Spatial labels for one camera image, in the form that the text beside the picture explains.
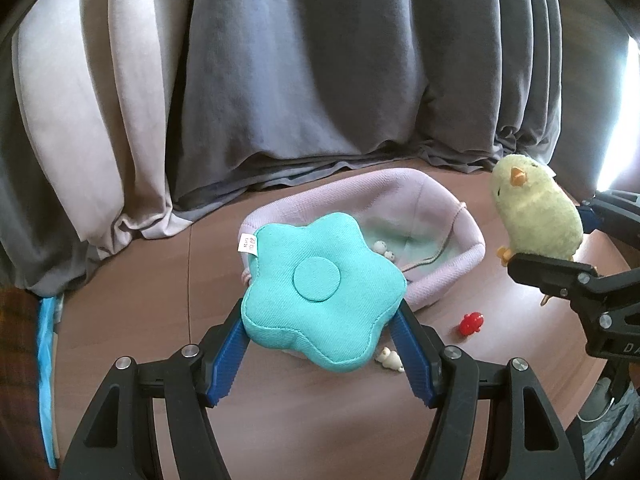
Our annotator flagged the grey curtain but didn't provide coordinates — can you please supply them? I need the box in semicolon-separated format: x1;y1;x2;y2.
0;175;173;297
172;0;563;211

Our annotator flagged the pink fabric basket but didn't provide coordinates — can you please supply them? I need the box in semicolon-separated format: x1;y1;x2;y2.
239;169;487;311

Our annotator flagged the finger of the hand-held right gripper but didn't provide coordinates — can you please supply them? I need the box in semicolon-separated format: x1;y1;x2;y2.
577;191;640;251
507;252;640;306

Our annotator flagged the brown plaid cloth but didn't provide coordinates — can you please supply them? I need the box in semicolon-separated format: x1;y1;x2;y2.
0;287;43;480

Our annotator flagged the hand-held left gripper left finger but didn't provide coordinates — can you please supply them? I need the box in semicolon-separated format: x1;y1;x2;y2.
65;300;249;480

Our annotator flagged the small red toy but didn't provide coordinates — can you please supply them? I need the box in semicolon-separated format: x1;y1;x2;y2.
459;312;485;337

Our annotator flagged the teal flower cushion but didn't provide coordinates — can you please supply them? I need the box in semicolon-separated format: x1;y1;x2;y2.
235;212;407;373

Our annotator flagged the blue packet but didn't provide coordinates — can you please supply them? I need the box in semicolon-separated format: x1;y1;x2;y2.
36;295;63;468

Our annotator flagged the beige curtain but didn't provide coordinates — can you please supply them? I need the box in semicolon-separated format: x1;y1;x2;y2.
10;0;201;243

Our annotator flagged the small beige bear figurine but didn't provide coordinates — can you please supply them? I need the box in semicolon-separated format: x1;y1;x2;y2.
375;346;405;373

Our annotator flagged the yellow chick plush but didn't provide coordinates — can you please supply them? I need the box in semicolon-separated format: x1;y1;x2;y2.
490;154;585;307

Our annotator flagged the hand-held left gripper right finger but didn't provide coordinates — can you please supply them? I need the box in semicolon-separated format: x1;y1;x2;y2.
390;302;586;480

